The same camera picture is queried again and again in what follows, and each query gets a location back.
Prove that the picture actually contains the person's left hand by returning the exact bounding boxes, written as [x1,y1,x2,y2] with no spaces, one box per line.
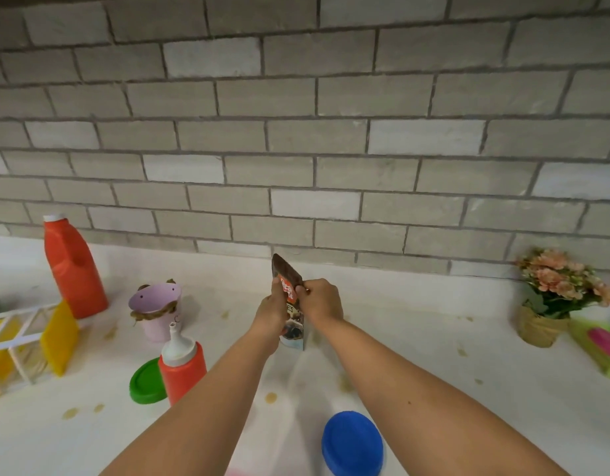
[250,277,306,358]

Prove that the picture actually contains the pink metal bucket with rope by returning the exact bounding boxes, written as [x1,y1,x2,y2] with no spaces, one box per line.
[128,278,183,344]

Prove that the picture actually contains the person's right forearm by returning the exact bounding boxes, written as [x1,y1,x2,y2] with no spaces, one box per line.
[310,317,556,476]

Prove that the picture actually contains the orange jug with white cap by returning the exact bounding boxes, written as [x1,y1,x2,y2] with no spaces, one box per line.
[43,214,110,321]

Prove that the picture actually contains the person's right hand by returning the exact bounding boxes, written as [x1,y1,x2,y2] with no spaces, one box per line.
[294,278,345,333]

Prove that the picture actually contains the person's left forearm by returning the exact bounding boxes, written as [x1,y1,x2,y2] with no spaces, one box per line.
[99,337,276,476]

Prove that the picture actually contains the blue round lid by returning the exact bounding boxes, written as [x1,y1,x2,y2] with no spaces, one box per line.
[321,411,385,476]

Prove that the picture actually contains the white countertop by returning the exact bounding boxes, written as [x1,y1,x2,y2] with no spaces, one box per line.
[0,235,610,476]

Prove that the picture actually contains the pink flowers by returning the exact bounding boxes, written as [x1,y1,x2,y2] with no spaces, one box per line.
[514,247,610,348]

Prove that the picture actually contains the green round lid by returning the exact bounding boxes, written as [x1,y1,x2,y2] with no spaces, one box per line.
[129,356,168,405]

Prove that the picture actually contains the green plastic basket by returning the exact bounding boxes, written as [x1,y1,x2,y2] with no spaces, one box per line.
[567,317,610,381]

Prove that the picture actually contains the orange squeeze bottle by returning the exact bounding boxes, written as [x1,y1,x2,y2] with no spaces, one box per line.
[158,321,208,407]

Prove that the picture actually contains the brown coffee pouch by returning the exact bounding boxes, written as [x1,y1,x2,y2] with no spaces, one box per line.
[271,253,307,352]

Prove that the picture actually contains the yellow white mini drawer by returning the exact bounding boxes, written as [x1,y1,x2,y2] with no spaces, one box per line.
[0,301,63,400]

